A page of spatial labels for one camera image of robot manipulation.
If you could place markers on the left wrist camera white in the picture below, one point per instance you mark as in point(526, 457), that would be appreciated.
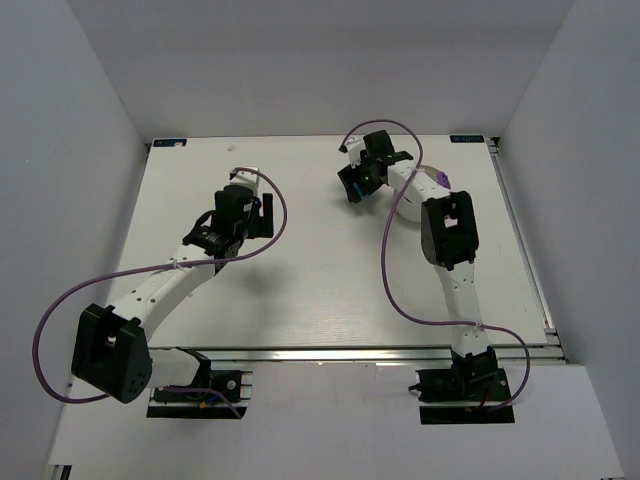
point(246, 177)

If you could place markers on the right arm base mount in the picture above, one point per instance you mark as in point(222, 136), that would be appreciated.
point(444, 399)

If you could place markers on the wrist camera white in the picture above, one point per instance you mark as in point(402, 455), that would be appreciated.
point(246, 177)
point(352, 147)

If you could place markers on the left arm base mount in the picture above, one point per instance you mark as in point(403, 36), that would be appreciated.
point(200, 390)

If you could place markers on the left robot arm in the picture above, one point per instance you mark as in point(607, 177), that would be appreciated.
point(111, 350)

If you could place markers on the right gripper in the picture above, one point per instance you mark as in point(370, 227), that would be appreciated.
point(357, 181)

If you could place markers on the yellow-green and teal long lego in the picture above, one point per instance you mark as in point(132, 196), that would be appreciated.
point(362, 191)

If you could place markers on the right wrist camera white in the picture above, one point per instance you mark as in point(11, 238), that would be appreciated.
point(352, 147)

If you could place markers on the purple lego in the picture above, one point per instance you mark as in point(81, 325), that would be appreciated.
point(442, 179)

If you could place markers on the blue label left corner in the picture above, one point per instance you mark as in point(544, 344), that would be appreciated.
point(169, 143)

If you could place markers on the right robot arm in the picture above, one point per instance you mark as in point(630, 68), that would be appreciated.
point(449, 237)

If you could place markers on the white round divided container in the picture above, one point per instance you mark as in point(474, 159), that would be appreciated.
point(422, 188)

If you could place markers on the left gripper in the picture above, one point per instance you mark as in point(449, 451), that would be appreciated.
point(257, 215)

